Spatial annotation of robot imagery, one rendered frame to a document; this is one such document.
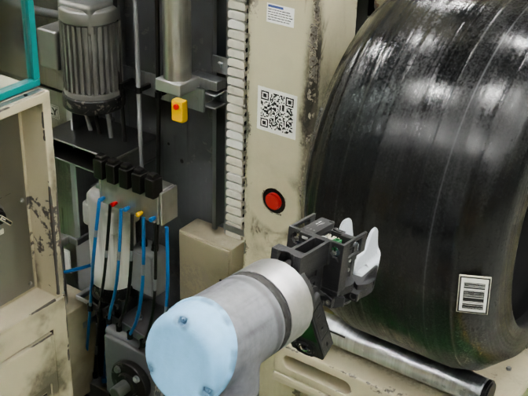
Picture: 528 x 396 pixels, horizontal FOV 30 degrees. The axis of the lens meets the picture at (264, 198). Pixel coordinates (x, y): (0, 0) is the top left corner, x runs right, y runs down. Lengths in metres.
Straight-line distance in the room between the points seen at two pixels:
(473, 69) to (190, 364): 0.57
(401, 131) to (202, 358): 0.49
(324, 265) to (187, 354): 0.23
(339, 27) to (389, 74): 0.27
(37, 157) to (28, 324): 0.28
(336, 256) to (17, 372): 0.77
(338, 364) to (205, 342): 0.73
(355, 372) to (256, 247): 0.29
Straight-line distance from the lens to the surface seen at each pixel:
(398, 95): 1.28
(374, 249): 1.16
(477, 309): 1.30
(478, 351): 1.40
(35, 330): 1.69
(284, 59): 1.53
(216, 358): 0.89
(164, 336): 0.92
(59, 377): 1.79
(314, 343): 1.12
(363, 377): 1.58
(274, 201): 1.63
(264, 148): 1.61
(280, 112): 1.57
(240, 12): 1.57
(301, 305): 0.99
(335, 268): 1.06
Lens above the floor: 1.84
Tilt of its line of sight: 28 degrees down
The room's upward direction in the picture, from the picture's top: 2 degrees clockwise
